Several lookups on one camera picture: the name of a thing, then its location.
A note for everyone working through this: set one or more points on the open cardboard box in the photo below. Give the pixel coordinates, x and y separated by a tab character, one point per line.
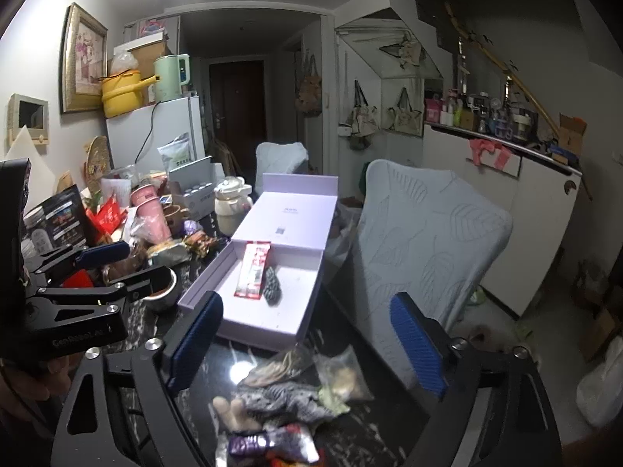
572	136

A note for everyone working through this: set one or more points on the beige hanging bag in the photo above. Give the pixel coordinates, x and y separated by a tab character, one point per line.
409	51

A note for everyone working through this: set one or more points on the woven basket tray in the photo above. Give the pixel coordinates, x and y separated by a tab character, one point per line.
100	160

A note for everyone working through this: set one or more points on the chair with light blue cover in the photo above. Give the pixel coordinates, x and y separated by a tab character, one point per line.
428	253
280	160

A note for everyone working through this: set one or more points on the yellow enamel pot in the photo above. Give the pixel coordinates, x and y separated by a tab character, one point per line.
121	95

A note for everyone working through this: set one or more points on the bread packet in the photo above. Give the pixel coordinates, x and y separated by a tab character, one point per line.
168	253

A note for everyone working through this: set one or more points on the clear plastic bag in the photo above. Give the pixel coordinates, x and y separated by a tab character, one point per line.
124	61

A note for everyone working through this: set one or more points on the brown snack packets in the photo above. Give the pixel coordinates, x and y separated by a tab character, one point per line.
199	244

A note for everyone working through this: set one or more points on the pink white packet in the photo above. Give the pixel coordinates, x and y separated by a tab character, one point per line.
294	442

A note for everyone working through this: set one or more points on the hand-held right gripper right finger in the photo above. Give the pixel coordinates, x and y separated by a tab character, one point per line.
418	345

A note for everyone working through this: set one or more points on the white plastic bag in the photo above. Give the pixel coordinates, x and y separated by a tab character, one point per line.
601	394

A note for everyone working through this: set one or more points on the pale green soft pouch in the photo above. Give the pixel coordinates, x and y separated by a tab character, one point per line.
335	396

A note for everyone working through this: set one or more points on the small red packet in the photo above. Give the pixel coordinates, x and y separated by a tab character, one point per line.
282	462

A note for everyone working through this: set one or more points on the person's left hand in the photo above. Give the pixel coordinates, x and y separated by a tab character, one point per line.
29	396

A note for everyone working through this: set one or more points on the white fridge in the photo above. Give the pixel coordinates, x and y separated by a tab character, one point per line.
160	126

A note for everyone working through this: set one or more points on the row of bottles and jars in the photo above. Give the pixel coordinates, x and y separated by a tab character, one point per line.
482	112

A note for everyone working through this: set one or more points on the pink cup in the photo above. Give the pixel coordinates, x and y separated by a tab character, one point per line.
151	214

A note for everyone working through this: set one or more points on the red white snack packet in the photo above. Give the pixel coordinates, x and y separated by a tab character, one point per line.
250	270

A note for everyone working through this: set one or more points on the purple wrapped sweet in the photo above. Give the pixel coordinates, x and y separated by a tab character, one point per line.
191	227

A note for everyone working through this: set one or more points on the green white bag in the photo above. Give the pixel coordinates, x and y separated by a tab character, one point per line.
176	152

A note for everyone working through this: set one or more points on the lavender gift box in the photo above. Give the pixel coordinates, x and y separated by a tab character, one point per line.
292	282

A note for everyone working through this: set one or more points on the golden stair handrail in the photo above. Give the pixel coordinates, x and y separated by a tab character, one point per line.
525	88

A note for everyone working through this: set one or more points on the wall intercom panel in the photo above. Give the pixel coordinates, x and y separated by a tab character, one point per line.
27	116

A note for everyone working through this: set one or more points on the brown egg in bowl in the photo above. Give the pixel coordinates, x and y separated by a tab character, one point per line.
163	296

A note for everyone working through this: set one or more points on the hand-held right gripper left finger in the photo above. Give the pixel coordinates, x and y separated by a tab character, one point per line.
194	345

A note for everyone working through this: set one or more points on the brown cardboard box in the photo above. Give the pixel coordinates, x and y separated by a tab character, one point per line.
148	56

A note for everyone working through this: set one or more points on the brown cup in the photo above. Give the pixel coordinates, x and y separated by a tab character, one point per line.
176	219

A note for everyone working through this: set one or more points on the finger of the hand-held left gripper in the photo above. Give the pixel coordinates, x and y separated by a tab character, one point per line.
141	283
104	252

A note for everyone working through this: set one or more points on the white carton with bottles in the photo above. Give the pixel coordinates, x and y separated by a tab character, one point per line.
194	175

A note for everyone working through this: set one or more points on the pink cloth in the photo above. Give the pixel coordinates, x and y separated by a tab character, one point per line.
491	152

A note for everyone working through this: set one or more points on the white cabinet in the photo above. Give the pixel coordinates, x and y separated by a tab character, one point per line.
525	219

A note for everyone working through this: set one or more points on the framed flower picture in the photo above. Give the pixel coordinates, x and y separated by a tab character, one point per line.
82	58

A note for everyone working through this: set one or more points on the clear bag beige contents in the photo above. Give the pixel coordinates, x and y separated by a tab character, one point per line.
275	367

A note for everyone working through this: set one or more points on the beige tote bag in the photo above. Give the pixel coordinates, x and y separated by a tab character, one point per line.
405	114
362	119

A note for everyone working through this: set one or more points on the black printed packet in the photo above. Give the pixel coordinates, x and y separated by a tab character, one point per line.
63	219

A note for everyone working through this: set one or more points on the clear bag brown snacks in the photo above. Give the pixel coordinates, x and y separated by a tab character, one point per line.
343	374

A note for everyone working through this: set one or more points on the red gift packet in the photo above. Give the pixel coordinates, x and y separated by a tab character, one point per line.
109	216

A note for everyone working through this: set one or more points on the brown patterned tote bag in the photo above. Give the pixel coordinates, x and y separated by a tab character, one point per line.
309	92

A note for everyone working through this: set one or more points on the dark wooden door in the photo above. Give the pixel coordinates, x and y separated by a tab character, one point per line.
238	102

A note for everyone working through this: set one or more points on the purple candy wrapper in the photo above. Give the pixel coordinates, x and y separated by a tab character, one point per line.
248	445

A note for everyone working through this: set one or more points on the beige plush toy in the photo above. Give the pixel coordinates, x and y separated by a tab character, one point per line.
228	413

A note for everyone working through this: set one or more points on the pale green electric kettle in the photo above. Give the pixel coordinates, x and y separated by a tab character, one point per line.
170	78

